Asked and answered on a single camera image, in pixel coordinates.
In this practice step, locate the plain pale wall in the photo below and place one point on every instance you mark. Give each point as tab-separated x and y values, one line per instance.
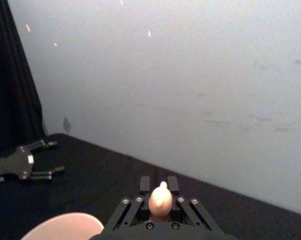
165	75

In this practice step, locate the small white plastic piece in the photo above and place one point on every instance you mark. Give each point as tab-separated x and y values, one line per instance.
160	200

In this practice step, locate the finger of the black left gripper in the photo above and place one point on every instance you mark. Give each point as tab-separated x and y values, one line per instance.
48	173
44	144

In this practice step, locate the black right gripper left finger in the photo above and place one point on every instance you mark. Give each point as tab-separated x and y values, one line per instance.
130	210

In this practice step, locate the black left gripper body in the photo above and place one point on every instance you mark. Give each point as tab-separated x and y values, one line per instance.
13	162

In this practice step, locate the black table cloth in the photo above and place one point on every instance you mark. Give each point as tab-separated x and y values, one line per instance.
90	180

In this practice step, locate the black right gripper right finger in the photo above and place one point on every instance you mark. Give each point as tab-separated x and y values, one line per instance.
193	212

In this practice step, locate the black curtain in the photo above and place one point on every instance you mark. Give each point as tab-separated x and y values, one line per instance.
8	75

